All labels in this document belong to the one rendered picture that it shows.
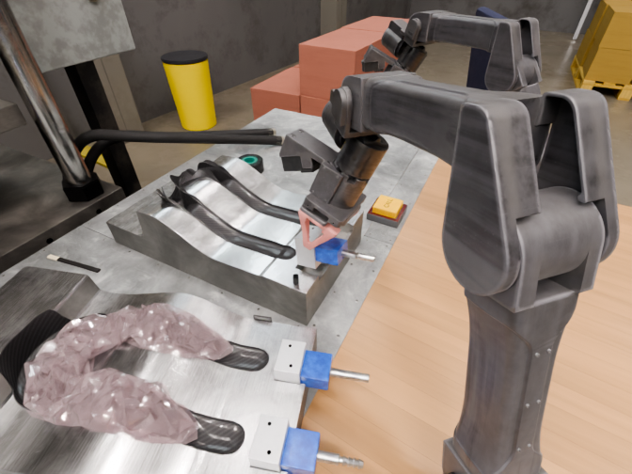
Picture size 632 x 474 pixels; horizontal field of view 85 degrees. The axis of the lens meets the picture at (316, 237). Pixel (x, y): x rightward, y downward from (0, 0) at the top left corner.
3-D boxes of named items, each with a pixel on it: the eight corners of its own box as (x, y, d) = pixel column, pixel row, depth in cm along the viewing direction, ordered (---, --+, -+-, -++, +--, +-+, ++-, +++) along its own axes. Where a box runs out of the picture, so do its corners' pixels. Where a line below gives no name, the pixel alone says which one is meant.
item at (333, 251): (379, 265, 58) (380, 237, 56) (369, 281, 54) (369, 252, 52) (310, 250, 64) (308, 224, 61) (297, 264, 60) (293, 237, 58)
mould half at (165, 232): (360, 242, 80) (366, 192, 71) (307, 326, 62) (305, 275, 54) (194, 187, 97) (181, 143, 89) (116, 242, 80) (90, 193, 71)
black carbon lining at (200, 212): (325, 225, 74) (326, 186, 67) (287, 274, 63) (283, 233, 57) (199, 184, 86) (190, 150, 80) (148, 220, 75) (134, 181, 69)
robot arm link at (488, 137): (330, 71, 42) (547, 121, 16) (397, 65, 44) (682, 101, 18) (333, 169, 48) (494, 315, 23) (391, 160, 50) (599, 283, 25)
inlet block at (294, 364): (368, 371, 53) (371, 352, 49) (366, 404, 49) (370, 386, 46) (284, 357, 55) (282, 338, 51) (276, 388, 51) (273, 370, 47)
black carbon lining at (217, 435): (273, 351, 53) (268, 323, 49) (239, 461, 42) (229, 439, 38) (75, 318, 58) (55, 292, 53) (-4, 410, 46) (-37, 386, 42)
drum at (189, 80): (199, 114, 351) (185, 48, 312) (228, 121, 335) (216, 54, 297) (169, 126, 327) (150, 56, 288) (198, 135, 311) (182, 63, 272)
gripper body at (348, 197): (300, 206, 51) (319, 165, 46) (330, 182, 58) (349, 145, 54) (336, 231, 50) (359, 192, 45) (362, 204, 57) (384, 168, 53)
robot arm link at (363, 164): (324, 153, 51) (344, 110, 47) (356, 158, 54) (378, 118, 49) (340, 183, 47) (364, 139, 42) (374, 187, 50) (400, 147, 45)
